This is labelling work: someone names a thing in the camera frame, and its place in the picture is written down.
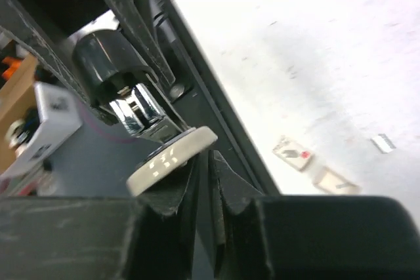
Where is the staple box with red dot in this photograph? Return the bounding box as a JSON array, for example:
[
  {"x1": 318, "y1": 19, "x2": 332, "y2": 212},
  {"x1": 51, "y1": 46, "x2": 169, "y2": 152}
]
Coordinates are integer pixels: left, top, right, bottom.
[{"x1": 272, "y1": 136, "x2": 314, "y2": 172}]

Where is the open staple box tray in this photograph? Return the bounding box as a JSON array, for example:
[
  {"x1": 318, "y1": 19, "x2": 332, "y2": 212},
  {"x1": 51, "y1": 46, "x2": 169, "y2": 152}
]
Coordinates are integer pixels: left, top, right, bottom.
[{"x1": 312, "y1": 167, "x2": 360, "y2": 195}]

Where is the white cardboard box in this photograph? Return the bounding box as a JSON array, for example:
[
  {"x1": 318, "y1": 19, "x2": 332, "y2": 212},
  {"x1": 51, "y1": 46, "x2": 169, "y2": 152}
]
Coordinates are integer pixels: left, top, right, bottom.
[{"x1": 1, "y1": 82, "x2": 82, "y2": 180}]

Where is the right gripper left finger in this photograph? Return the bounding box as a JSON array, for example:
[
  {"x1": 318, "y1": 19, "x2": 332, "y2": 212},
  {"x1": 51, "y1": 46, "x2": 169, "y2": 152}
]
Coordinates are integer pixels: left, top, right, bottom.
[{"x1": 1, "y1": 158, "x2": 200, "y2": 279}]

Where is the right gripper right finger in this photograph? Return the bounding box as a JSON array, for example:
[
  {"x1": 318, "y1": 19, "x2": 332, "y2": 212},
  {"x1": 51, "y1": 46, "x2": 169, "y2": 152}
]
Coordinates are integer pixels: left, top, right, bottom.
[{"x1": 211, "y1": 151, "x2": 419, "y2": 279}]

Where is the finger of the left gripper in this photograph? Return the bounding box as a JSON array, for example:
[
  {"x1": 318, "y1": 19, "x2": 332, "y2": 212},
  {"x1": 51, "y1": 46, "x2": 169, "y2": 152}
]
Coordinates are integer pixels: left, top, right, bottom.
[
  {"x1": 1, "y1": 0, "x2": 98, "y2": 106},
  {"x1": 104, "y1": 0, "x2": 175, "y2": 85}
]

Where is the strip of metal staples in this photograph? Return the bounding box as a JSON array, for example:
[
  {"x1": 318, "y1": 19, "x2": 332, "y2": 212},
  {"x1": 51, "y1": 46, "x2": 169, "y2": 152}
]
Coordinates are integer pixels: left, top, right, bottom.
[{"x1": 371, "y1": 134, "x2": 396, "y2": 154}]

